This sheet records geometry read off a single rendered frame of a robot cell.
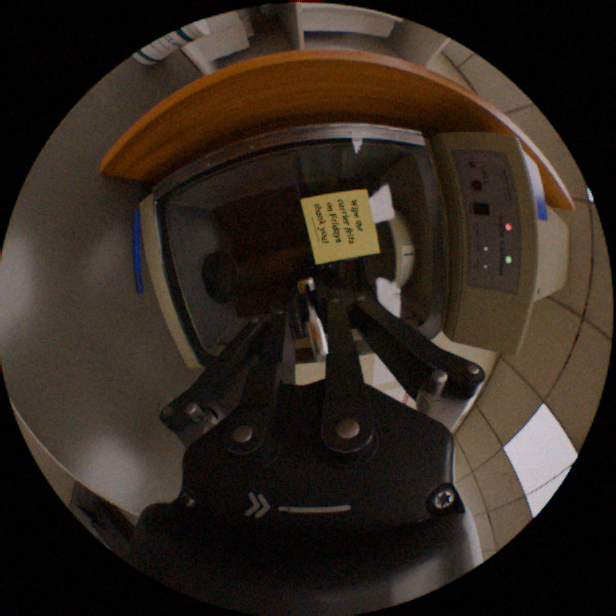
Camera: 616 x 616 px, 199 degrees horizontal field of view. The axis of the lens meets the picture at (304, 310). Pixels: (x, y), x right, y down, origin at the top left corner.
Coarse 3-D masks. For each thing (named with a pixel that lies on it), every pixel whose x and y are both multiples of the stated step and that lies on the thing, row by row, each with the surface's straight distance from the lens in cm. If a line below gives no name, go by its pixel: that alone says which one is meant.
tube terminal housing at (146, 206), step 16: (432, 160) 31; (144, 208) 36; (144, 224) 35; (448, 224) 30; (144, 240) 35; (448, 240) 29; (448, 256) 29; (160, 272) 32; (448, 272) 30; (160, 288) 33; (448, 288) 31; (160, 304) 34; (448, 304) 32; (176, 320) 33; (176, 336) 35; (192, 352) 34
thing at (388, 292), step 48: (288, 144) 24; (336, 144) 24; (384, 144) 26; (192, 192) 27; (240, 192) 23; (288, 192) 21; (336, 192) 21; (384, 192) 23; (432, 192) 27; (192, 240) 25; (240, 240) 22; (288, 240) 20; (384, 240) 22; (432, 240) 26; (192, 288) 26; (240, 288) 22; (288, 288) 21; (336, 288) 21; (384, 288) 23; (432, 288) 26; (192, 336) 30; (432, 336) 30
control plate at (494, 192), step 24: (456, 168) 29; (480, 168) 30; (504, 168) 31; (480, 192) 29; (504, 192) 30; (480, 216) 28; (504, 216) 29; (480, 240) 28; (504, 240) 29; (480, 264) 28; (504, 264) 29; (504, 288) 30
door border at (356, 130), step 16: (320, 128) 25; (336, 128) 26; (352, 128) 26; (368, 128) 27; (400, 128) 29; (240, 144) 26; (256, 144) 25; (272, 144) 24; (416, 144) 29; (208, 160) 27; (224, 160) 26; (176, 176) 30; (192, 176) 27; (160, 192) 31
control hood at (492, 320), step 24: (432, 144) 33; (456, 144) 31; (480, 144) 32; (504, 144) 33; (528, 168) 33; (456, 192) 29; (528, 192) 31; (456, 216) 28; (528, 216) 31; (456, 240) 29; (528, 240) 30; (456, 264) 29; (528, 264) 30; (456, 288) 29; (480, 288) 29; (528, 288) 31; (456, 312) 30; (480, 312) 30; (504, 312) 31; (528, 312) 32; (456, 336) 32; (480, 336) 32; (504, 336) 33
